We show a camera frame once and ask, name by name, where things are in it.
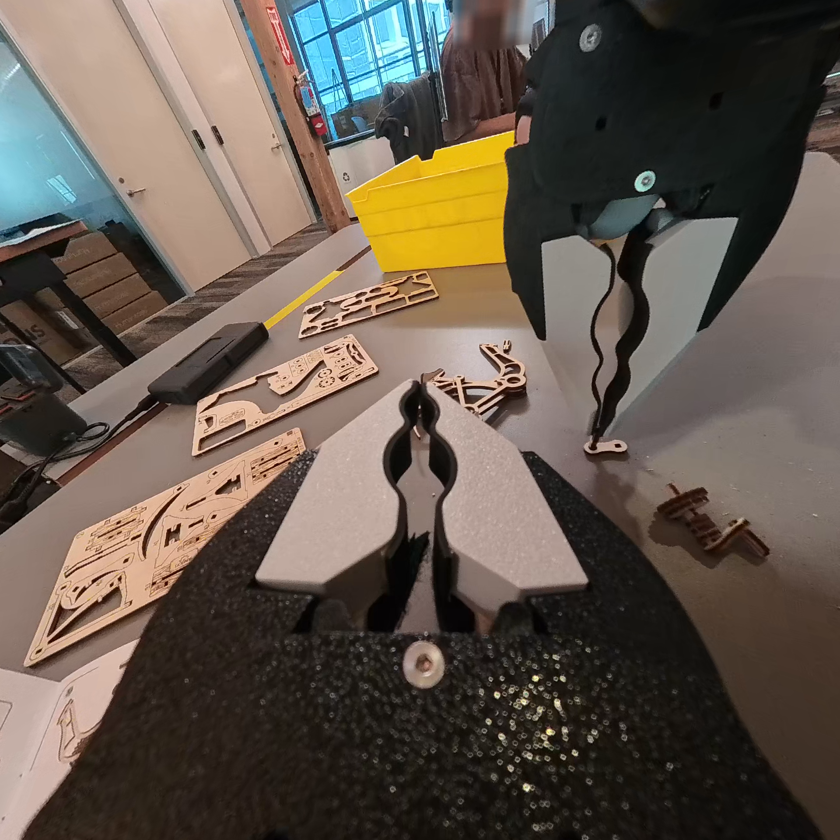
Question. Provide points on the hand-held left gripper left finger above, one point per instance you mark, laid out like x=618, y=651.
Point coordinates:
x=328, y=525

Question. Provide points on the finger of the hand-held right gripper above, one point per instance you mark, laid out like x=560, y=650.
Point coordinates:
x=574, y=295
x=682, y=282

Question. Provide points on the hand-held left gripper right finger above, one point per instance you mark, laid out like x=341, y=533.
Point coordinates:
x=518, y=525

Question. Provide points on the wooden link piece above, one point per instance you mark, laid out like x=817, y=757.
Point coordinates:
x=607, y=447

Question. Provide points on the wooden gear axle assembly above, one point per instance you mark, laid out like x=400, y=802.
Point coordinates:
x=709, y=525

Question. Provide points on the wooden parts sheet with cutout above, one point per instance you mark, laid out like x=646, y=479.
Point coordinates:
x=226, y=420

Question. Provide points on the yellow plastic bin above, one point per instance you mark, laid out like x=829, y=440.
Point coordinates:
x=433, y=216

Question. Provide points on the black power adapter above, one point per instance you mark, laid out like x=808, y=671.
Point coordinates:
x=210, y=361

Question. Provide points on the yellow tape strip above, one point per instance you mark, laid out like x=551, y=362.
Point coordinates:
x=302, y=300

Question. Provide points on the dark jacket on chair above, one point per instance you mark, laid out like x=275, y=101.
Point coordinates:
x=407, y=118

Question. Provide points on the white recycling bin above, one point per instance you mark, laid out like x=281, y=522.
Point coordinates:
x=358, y=170

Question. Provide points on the large grid window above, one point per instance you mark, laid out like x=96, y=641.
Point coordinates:
x=367, y=46

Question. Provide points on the black desktop device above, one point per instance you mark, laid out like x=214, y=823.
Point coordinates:
x=39, y=420

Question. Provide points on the stack of cardboard boxes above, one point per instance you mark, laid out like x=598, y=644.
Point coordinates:
x=111, y=282

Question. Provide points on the red fire extinguisher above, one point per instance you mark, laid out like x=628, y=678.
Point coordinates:
x=307, y=98

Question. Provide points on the white instruction booklet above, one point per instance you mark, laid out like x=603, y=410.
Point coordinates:
x=39, y=722

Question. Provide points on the white door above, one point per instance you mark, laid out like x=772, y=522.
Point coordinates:
x=131, y=131
x=243, y=98

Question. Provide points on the dark side table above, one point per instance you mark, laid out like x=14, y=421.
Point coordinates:
x=39, y=239

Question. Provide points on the glass partition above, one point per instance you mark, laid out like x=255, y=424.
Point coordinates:
x=52, y=164

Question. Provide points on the wooden model frame assembly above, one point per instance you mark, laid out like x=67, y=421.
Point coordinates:
x=505, y=367

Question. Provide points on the empty wooden sheet frame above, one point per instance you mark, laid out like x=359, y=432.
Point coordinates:
x=341, y=308

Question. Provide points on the wooden post with red signs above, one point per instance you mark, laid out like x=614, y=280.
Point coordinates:
x=308, y=164

